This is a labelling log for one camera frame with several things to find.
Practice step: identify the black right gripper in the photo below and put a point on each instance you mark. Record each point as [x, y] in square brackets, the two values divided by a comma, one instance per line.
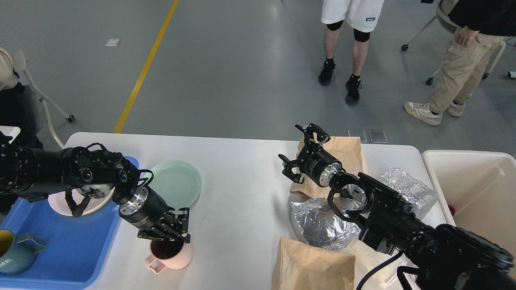
[313, 161]

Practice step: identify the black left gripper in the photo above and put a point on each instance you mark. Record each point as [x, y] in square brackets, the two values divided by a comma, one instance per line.
[147, 211]

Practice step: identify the pink ribbed mug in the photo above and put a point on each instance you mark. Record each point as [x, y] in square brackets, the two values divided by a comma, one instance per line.
[168, 254]

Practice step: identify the green plate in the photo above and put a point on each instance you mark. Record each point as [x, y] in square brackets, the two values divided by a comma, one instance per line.
[177, 182]

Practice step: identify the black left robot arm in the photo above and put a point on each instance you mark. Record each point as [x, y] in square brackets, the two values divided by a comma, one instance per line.
[34, 174]

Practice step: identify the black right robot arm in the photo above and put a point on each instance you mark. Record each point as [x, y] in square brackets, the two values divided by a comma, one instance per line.
[446, 257]

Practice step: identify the brown paper bag far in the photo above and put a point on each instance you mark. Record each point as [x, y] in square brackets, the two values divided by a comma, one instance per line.
[348, 150]

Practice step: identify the brown paper bag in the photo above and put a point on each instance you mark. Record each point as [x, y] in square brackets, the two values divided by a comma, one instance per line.
[348, 150]
[300, 266]

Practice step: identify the pink plate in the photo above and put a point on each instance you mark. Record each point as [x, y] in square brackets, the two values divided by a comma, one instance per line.
[58, 202]

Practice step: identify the crumpled foil large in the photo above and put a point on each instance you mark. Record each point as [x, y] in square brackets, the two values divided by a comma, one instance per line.
[315, 224]

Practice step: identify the blue plastic tray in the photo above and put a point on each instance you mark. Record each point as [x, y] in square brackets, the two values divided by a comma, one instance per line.
[76, 250]

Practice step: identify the brown paper bag near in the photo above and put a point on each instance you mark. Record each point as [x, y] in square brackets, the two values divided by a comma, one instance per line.
[300, 266]

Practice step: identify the crumpled foil small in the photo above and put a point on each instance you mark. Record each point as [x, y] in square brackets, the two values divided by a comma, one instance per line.
[421, 197]

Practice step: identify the person in white shorts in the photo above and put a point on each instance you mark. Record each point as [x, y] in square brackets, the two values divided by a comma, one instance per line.
[362, 16]

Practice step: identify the teal mug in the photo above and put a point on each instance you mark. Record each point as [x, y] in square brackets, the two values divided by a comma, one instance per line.
[18, 252]

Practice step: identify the small red object in bin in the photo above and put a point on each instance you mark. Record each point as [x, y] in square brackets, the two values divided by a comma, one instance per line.
[451, 210]

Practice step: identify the white plastic bin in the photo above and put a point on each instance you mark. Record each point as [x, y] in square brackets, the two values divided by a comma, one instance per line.
[481, 186]

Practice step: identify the white side table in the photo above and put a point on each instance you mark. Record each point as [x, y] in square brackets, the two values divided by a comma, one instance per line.
[10, 131]

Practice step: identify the seated person at left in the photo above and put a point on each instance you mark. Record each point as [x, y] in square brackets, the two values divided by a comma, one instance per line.
[12, 110]

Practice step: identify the person in beige trousers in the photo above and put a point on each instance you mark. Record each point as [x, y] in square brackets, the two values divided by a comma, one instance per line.
[481, 25]

